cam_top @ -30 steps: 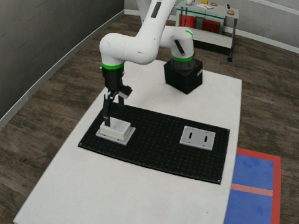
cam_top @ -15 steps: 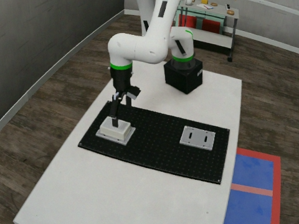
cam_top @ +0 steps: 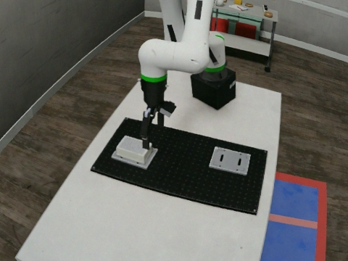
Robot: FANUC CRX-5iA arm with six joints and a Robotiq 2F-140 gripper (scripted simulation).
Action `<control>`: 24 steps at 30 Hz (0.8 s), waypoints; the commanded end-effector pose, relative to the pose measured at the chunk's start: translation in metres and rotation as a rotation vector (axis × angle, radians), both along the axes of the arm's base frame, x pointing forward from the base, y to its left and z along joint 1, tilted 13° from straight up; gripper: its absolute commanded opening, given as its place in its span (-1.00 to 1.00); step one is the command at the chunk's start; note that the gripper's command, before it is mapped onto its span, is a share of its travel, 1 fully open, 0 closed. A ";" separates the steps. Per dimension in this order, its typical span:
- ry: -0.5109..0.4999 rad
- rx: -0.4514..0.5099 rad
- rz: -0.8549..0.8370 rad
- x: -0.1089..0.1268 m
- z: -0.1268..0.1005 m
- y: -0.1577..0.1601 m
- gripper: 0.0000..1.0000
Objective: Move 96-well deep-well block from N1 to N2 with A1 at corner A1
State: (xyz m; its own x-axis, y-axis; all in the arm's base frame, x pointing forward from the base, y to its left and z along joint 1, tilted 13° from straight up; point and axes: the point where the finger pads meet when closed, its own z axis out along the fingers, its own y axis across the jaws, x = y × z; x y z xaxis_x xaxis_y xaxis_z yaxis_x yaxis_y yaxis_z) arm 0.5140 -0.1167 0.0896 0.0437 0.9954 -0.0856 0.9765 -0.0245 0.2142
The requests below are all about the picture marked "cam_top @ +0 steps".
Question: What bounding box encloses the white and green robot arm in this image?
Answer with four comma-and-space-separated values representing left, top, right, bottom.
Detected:
138, 0, 228, 95

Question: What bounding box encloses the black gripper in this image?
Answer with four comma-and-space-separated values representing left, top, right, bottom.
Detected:
140, 92, 165, 150

